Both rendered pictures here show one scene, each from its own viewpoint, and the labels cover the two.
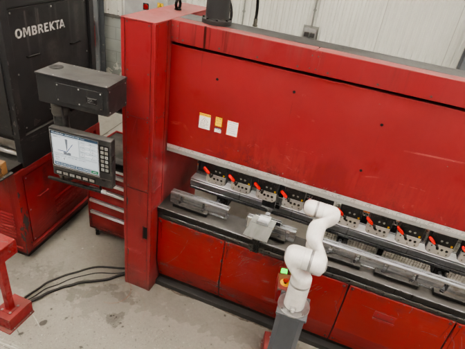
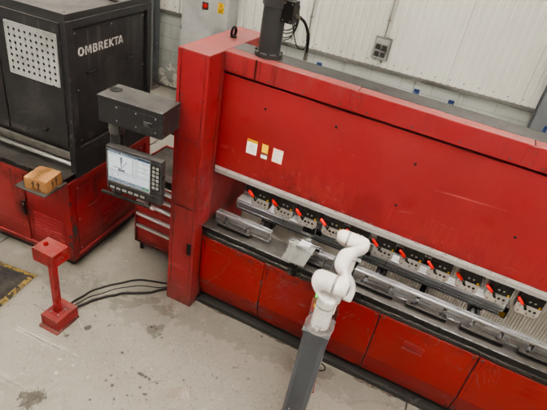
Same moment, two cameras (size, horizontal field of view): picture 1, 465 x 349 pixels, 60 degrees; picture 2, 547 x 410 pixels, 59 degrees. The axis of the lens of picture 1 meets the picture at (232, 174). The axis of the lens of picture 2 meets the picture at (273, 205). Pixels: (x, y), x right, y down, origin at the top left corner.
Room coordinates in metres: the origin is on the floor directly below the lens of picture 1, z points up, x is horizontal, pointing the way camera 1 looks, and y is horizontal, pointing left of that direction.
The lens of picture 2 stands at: (-0.56, -0.15, 3.30)
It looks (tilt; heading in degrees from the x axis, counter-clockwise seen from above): 33 degrees down; 3
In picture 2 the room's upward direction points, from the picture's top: 11 degrees clockwise
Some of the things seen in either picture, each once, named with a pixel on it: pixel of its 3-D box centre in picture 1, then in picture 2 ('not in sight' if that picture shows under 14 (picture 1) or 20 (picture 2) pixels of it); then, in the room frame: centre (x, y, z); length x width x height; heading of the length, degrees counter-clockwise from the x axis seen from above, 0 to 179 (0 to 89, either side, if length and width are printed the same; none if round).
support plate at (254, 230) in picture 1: (259, 228); (299, 253); (2.36, -0.26, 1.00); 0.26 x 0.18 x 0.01; 163
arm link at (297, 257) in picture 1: (299, 265); (324, 288); (1.69, -0.44, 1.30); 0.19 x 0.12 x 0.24; 74
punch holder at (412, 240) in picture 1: (409, 232); (439, 267); (2.22, -1.23, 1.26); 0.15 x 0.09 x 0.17; 73
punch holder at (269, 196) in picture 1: (268, 188); (309, 215); (2.51, -0.27, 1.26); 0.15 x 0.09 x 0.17; 73
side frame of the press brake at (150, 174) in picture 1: (165, 156); (212, 175); (2.95, 0.58, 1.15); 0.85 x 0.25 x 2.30; 163
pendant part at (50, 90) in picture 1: (85, 134); (138, 153); (2.43, 1.03, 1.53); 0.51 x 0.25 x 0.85; 79
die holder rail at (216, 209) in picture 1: (199, 203); (243, 224); (2.66, 0.23, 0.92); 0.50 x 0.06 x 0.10; 73
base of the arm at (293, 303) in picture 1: (296, 294); (322, 315); (1.68, -0.47, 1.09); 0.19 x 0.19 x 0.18
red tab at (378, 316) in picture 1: (384, 318); (413, 349); (2.06, -1.24, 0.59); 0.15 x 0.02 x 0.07; 73
